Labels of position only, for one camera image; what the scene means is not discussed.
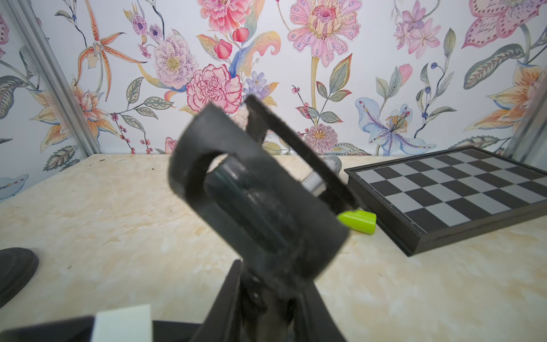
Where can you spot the black stand pole with clip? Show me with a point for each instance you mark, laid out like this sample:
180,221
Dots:
245,183

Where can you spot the silver microphone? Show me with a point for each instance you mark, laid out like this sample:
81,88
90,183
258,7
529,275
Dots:
314,183

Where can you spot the green cylinder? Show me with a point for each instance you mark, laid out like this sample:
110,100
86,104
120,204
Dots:
360,221

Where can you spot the black checkered chess box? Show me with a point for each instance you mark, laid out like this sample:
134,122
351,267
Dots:
433,200

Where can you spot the left aluminium corner post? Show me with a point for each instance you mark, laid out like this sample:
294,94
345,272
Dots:
42,55

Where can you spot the aluminium corner post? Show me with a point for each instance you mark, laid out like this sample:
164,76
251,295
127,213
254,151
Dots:
528,144
42,55

